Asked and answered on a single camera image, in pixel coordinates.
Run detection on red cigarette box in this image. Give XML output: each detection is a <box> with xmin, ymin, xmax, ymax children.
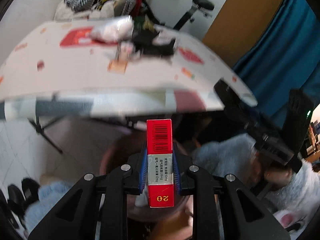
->
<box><xmin>146</xmin><ymin>119</ymin><xmax>175</xmax><ymax>208</ymax></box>

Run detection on black sock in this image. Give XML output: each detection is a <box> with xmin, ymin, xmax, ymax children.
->
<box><xmin>131</xmin><ymin>17</ymin><xmax>176</xmax><ymax>57</ymax></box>

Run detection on white plastic wrapper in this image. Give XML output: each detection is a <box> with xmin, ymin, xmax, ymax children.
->
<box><xmin>89</xmin><ymin>16</ymin><xmax>134</xmax><ymax>43</ymax></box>

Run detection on brown round trash bin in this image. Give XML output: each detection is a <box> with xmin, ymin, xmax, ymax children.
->
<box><xmin>99</xmin><ymin>132</ymin><xmax>196</xmax><ymax>222</ymax></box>

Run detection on light blue fluffy pants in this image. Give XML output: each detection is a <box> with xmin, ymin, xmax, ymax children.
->
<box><xmin>25</xmin><ymin>134</ymin><xmax>319</xmax><ymax>239</ymax></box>

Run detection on black slippers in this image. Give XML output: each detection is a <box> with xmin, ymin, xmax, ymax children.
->
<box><xmin>1</xmin><ymin>178</ymin><xmax>40</xmax><ymax>229</ymax></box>

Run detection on folding table with patterned mat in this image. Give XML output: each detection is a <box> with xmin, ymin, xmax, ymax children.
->
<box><xmin>0</xmin><ymin>19</ymin><xmax>258</xmax><ymax>153</ymax></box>

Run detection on blue curtain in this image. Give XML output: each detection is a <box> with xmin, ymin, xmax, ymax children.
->
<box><xmin>233</xmin><ymin>0</ymin><xmax>319</xmax><ymax>127</ymax></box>

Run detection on black exercise bike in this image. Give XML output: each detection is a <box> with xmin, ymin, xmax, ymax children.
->
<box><xmin>142</xmin><ymin>0</ymin><xmax>215</xmax><ymax>30</ymax></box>

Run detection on striped clothes pile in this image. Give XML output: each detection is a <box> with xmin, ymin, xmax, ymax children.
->
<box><xmin>54</xmin><ymin>0</ymin><xmax>138</xmax><ymax>21</ymax></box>

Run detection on wooden door panel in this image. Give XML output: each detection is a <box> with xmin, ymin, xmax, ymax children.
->
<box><xmin>202</xmin><ymin>0</ymin><xmax>283</xmax><ymax>67</ymax></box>

